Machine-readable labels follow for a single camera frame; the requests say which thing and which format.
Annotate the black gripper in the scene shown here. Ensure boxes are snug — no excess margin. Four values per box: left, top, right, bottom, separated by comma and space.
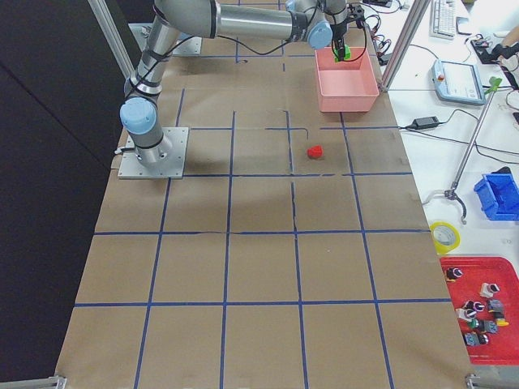
331, 22, 348, 62

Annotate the green toy block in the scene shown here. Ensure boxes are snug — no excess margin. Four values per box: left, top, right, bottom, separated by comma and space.
332, 45, 351, 62

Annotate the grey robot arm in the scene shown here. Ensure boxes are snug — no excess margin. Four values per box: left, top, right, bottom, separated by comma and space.
119, 1, 362, 179

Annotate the pink plastic box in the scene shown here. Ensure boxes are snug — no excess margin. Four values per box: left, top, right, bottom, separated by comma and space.
315, 47, 379, 113

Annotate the white keyboard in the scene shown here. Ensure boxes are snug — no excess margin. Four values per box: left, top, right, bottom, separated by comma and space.
429, 0, 456, 40

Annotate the red toy block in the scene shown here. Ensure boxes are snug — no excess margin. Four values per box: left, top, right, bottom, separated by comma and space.
307, 145, 324, 160

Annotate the black laptop charger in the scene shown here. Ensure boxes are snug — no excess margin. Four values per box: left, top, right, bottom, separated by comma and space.
410, 116, 440, 130

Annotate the blue teach pendant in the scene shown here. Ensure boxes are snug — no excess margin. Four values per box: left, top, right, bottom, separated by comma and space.
431, 59, 486, 105

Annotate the metal reacher grabber tool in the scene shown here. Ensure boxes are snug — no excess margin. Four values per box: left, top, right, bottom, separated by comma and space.
421, 75, 504, 226

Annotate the person in background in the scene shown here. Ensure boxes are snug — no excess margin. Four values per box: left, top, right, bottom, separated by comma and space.
484, 19, 519, 92

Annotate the blue storage bin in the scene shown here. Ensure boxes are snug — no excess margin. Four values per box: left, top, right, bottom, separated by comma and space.
474, 166, 518, 221

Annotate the yellow tape roll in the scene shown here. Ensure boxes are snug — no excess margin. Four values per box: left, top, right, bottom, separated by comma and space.
430, 221, 461, 255

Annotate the black white push button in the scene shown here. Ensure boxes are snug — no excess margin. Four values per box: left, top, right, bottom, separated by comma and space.
444, 267, 463, 282

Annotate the red plastic tray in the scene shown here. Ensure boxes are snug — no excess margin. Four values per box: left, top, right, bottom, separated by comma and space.
440, 256, 518, 365

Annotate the black pink push button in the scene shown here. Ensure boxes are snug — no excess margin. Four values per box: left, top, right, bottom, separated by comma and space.
455, 300, 485, 322

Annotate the green push button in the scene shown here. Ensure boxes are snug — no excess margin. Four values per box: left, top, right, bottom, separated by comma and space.
469, 318, 499, 334

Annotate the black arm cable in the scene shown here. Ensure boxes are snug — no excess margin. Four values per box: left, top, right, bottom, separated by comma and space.
137, 15, 368, 94

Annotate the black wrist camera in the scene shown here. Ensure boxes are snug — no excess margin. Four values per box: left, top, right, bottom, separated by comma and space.
346, 3, 365, 26

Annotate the aluminium frame post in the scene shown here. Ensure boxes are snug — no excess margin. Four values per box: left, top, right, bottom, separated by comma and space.
379, 0, 430, 92

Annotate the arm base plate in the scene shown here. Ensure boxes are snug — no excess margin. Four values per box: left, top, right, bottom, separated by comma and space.
118, 127, 189, 179
172, 33, 203, 57

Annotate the white push button switch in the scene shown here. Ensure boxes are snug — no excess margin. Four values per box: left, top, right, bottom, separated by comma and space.
479, 283, 500, 298

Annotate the grey yellow switch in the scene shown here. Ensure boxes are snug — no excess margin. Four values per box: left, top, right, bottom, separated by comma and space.
487, 298, 509, 327

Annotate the blue black switch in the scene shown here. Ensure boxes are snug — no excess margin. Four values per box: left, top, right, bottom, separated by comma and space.
463, 331, 490, 347

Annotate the aluminium corner bracket right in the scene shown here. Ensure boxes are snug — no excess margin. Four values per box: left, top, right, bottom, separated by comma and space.
465, 374, 519, 389

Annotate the aluminium corner bracket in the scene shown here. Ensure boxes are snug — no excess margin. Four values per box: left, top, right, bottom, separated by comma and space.
465, 374, 519, 389
0, 375, 67, 389

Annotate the aluminium corner bracket left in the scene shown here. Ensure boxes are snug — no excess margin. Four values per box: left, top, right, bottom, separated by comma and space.
0, 375, 67, 389

